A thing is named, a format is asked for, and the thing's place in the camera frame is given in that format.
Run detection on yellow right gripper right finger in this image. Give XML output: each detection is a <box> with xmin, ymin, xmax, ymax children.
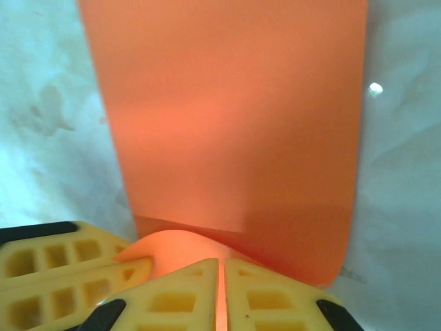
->
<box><xmin>223</xmin><ymin>257</ymin><xmax>362</xmax><ymax>331</ymax></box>

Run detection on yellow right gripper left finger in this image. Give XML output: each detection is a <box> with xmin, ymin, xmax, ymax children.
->
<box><xmin>89</xmin><ymin>257</ymin><xmax>220</xmax><ymax>331</ymax></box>

